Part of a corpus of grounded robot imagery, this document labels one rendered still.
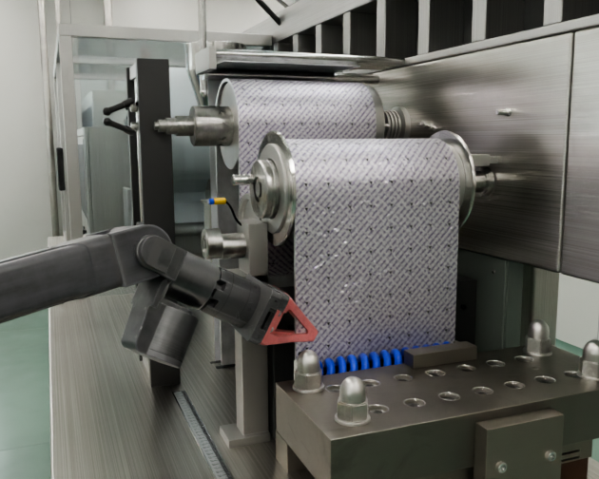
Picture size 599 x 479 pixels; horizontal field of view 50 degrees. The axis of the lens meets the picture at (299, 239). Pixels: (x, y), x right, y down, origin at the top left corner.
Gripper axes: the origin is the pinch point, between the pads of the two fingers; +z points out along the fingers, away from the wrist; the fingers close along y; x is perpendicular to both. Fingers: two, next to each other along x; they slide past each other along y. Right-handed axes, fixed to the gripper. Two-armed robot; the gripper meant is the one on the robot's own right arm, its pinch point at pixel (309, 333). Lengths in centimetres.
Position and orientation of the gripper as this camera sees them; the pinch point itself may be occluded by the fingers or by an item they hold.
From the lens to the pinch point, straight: 81.7
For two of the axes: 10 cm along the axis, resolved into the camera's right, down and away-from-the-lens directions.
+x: 4.4, -9.0, 0.3
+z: 8.2, 4.2, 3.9
